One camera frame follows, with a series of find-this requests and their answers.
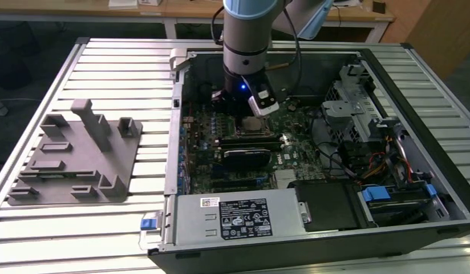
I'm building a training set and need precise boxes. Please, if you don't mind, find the silver power supply black label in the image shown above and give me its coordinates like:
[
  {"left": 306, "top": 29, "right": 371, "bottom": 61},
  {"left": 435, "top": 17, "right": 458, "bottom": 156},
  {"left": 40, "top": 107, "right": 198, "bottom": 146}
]
[{"left": 172, "top": 187, "right": 310, "bottom": 247}]

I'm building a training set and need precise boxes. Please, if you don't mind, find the wooden cabinet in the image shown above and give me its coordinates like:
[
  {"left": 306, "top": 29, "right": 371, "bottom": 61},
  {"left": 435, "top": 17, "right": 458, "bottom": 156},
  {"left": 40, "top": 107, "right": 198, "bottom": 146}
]
[{"left": 380, "top": 0, "right": 470, "bottom": 83}]

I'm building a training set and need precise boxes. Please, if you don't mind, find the black plastic drive cover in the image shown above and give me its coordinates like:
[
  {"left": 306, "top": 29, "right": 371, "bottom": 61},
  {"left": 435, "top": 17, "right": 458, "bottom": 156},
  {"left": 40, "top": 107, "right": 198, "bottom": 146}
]
[{"left": 286, "top": 180, "right": 378, "bottom": 232}]

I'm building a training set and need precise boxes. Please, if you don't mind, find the black open PC case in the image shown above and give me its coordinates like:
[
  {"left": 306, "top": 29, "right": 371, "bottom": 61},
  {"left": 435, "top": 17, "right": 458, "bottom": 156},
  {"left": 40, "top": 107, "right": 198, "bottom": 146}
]
[{"left": 146, "top": 47, "right": 470, "bottom": 274}]

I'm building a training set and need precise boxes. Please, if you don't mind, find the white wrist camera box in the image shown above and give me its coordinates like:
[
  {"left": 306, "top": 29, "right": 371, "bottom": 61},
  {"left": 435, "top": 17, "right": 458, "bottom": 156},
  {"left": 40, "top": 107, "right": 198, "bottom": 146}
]
[{"left": 247, "top": 82, "right": 280, "bottom": 118}]

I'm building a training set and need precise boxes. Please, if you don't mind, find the grey plastic parts rack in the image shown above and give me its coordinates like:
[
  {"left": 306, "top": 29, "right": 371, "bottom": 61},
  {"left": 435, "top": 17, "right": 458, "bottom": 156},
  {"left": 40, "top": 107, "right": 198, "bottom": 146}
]
[{"left": 6, "top": 98, "right": 144, "bottom": 207}]

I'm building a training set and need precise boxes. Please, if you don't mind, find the green motherboard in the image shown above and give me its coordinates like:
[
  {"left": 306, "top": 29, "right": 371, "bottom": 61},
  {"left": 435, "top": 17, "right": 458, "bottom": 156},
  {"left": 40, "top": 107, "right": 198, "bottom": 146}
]
[{"left": 179, "top": 95, "right": 327, "bottom": 196}]

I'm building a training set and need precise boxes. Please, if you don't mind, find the silver topped CPU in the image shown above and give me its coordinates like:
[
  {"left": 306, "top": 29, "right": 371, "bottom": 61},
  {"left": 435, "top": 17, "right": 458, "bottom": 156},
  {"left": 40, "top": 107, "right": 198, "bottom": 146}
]
[{"left": 239, "top": 116, "right": 260, "bottom": 130}]

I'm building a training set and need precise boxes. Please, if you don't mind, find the white floor cable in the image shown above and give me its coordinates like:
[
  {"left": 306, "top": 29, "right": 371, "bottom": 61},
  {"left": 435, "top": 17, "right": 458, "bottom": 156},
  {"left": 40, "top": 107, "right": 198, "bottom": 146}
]
[{"left": 1, "top": 96, "right": 43, "bottom": 103}]

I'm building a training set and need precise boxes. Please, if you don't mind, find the black graphics card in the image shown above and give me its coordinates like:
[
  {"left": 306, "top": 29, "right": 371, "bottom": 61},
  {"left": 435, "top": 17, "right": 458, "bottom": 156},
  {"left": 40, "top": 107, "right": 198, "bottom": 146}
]
[{"left": 220, "top": 147, "right": 272, "bottom": 172}]

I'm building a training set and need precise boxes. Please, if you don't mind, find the hard disk in blue carrier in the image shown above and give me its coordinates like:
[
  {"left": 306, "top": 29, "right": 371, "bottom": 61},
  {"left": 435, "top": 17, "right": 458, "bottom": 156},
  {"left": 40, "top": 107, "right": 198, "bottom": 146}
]
[{"left": 358, "top": 184, "right": 451, "bottom": 228}]

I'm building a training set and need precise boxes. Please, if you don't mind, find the CPU socket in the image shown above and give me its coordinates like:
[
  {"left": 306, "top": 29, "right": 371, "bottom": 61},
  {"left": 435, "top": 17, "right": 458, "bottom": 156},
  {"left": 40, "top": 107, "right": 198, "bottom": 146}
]
[{"left": 232, "top": 112, "right": 274, "bottom": 138}]

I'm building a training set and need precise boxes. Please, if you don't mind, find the yellow orange wire bundle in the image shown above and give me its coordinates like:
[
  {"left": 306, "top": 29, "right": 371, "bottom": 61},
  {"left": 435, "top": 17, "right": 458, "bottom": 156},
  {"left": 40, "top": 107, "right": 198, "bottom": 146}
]
[{"left": 356, "top": 164, "right": 388, "bottom": 181}]

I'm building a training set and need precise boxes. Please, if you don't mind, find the silver chipset heatsink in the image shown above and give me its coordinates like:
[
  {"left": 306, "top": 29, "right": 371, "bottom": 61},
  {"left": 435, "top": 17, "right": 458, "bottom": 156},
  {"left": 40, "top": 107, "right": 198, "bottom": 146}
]
[{"left": 274, "top": 170, "right": 296, "bottom": 190}]

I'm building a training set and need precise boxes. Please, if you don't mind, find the wooden desk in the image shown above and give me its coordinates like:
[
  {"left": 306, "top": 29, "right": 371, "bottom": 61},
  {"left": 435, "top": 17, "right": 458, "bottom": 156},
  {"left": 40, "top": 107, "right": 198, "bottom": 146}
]
[{"left": 0, "top": 0, "right": 396, "bottom": 39}]

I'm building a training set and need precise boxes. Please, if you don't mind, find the grey metal drive cage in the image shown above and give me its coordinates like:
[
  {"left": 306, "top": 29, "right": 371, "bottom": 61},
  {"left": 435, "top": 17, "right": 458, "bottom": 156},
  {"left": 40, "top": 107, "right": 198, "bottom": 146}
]
[{"left": 319, "top": 64, "right": 395, "bottom": 143}]

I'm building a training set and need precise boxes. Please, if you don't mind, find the black expansion slot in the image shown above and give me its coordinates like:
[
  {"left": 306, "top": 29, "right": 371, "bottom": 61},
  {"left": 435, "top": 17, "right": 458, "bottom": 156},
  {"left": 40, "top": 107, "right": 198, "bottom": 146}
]
[{"left": 211, "top": 179, "right": 259, "bottom": 189}]

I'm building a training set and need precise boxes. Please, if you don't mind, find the metal socket cover frame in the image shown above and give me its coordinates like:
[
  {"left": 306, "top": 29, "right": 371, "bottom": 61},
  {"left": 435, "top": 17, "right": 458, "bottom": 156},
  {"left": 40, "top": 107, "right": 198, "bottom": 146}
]
[{"left": 232, "top": 114, "right": 271, "bottom": 136}]

